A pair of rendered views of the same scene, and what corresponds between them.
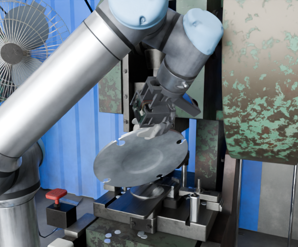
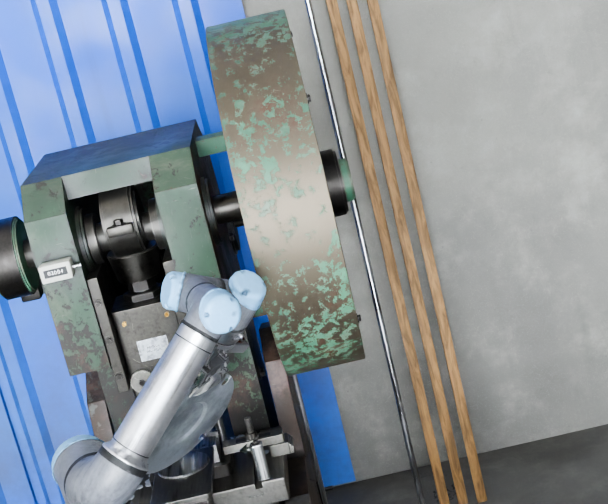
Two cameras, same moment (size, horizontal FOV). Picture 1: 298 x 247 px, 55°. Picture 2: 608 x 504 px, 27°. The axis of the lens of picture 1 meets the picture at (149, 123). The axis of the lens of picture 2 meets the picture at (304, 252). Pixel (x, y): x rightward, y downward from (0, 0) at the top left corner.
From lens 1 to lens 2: 197 cm
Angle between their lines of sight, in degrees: 23
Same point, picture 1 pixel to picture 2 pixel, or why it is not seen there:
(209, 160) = (246, 384)
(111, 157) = not seen: hidden behind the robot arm
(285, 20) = (309, 250)
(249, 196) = (318, 416)
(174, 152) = (219, 396)
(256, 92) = (302, 313)
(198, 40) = (250, 304)
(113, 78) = (83, 319)
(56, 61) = (173, 373)
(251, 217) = (336, 456)
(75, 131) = not seen: outside the picture
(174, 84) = (231, 338)
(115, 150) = not seen: hidden behind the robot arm
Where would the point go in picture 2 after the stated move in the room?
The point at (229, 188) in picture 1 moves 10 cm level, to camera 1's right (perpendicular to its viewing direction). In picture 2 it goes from (289, 415) to (322, 401)
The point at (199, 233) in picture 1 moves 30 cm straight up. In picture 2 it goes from (278, 491) to (248, 375)
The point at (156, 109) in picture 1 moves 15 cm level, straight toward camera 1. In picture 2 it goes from (212, 364) to (239, 383)
